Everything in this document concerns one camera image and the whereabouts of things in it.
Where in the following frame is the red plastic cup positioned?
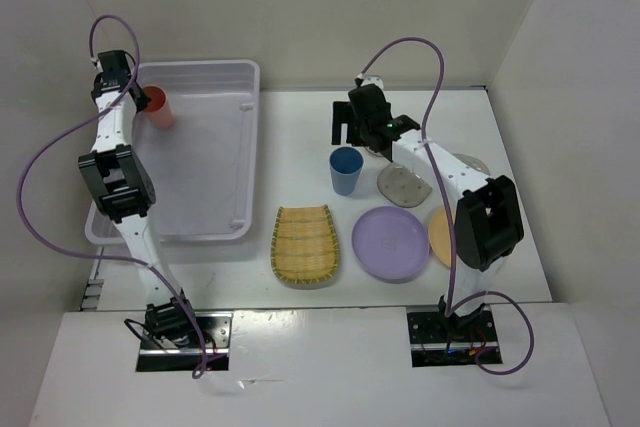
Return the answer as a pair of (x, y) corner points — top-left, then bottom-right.
(143, 85), (174, 130)

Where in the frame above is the blue plastic cup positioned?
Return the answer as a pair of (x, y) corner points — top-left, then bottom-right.
(329, 147), (364, 196)

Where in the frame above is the purple plastic plate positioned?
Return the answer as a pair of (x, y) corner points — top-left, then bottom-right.
(351, 206), (430, 283)

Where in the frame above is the yellow plastic plate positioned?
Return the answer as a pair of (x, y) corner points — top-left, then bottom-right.
(428, 207), (451, 268)

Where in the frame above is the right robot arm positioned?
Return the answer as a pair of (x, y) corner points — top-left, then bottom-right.
(331, 84), (524, 340)

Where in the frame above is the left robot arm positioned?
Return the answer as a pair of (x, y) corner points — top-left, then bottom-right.
(78, 50), (200, 347)

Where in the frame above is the translucent plastic bin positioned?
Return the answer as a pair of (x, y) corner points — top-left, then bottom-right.
(94, 60), (260, 244)

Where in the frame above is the woven bamboo tray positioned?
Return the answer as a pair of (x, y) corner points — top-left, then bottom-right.
(270, 204), (341, 286)

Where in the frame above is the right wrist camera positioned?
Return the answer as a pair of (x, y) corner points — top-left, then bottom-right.
(354, 74), (384, 90)

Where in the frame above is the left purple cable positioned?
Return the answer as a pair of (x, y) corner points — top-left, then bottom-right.
(17, 14), (226, 379)

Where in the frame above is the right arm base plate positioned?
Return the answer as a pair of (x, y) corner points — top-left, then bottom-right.
(406, 306), (502, 368)

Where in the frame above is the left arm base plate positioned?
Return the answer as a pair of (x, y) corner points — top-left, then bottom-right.
(136, 310), (234, 373)

